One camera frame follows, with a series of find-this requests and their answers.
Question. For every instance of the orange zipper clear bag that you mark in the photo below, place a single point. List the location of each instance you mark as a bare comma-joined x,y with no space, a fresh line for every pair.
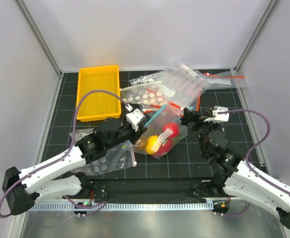
176,100

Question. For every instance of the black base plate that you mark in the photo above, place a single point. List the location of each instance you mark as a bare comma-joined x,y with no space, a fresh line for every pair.
151,190

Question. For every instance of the red dotted clear bag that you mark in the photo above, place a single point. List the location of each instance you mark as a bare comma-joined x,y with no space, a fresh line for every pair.
179,78

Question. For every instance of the blue zipper clear bag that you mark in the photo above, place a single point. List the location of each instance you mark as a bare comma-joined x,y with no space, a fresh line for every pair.
154,127

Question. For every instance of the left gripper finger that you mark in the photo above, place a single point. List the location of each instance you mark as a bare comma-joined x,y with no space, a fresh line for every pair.
140,127
135,137

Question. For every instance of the red apple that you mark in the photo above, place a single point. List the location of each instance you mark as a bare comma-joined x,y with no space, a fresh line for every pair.
172,129

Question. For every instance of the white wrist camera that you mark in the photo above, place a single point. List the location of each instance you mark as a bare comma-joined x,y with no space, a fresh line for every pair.
218,115
134,116

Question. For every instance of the yellow lemon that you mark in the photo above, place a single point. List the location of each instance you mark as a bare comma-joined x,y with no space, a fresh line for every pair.
151,146

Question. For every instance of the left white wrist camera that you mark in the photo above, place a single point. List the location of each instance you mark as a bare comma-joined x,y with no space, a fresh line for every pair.
134,116

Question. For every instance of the yellow plastic bin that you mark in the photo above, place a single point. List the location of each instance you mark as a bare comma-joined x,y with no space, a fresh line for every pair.
102,104

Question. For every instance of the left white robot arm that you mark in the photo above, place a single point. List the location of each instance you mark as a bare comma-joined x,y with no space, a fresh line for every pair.
22,189

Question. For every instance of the aluminium frame post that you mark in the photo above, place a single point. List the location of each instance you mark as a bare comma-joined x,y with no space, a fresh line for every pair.
37,34
264,19

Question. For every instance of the slotted cable duct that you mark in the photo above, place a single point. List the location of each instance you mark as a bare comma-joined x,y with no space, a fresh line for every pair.
67,206

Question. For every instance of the red dragon fruit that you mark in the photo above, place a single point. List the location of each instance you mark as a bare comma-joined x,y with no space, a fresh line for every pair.
164,148

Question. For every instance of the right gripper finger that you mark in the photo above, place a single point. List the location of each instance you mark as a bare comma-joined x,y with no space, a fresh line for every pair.
195,114
186,119

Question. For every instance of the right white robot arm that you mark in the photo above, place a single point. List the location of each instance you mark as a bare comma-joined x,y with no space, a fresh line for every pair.
234,174

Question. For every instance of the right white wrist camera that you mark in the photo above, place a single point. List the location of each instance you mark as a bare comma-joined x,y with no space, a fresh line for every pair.
218,115

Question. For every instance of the brown kiwi fruit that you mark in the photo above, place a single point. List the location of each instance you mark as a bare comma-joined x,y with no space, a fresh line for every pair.
140,144

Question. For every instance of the white polka dot bag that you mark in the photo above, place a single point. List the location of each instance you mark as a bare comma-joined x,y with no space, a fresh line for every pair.
145,96

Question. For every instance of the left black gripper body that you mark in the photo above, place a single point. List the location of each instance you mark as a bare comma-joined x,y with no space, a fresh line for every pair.
125,132

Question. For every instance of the black grid mat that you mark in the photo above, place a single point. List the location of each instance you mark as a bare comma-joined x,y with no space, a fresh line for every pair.
183,161

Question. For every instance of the orange zipper bag far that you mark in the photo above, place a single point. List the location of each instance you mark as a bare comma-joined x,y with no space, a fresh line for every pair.
225,81

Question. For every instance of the left aluminium frame post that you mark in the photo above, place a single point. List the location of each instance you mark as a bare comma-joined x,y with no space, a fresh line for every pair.
37,34

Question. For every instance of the pink zipper polka dot bag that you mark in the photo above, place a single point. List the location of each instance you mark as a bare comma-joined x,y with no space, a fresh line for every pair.
117,158

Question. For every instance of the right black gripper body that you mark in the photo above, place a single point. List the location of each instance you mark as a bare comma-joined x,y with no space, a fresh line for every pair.
202,127

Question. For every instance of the right aluminium frame post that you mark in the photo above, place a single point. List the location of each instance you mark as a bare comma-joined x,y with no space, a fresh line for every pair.
264,19

